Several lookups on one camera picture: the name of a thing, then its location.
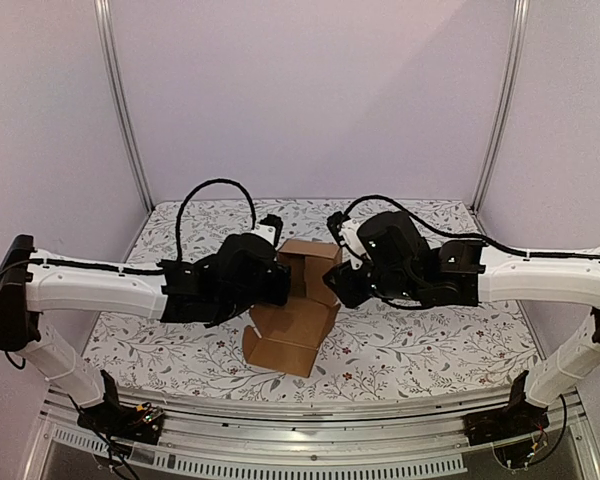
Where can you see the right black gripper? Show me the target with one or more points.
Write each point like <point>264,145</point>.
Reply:
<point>345,281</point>

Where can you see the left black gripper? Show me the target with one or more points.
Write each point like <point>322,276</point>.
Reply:
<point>280,295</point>

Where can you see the brown cardboard box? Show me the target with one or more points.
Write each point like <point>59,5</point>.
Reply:
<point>287,339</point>

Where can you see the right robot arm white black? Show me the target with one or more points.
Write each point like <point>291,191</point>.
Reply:
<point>390,260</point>

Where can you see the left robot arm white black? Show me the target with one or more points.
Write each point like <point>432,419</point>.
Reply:
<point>211,291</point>

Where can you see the floral patterned table mat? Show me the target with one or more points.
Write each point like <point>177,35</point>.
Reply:
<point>373,353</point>

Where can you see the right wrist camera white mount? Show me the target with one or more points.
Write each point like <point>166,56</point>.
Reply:
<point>344,232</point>

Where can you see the front aluminium rail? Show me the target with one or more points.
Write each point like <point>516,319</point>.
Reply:
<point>203,438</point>

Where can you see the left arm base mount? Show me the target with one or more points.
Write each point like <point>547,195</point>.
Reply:
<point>142,423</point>

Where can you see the left aluminium frame post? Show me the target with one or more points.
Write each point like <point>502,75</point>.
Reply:
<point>104,21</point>

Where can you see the aluminium frame post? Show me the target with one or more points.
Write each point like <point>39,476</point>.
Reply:
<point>104,21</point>
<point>505,99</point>

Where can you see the right aluminium frame post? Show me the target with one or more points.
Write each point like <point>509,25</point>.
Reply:
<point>505,99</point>

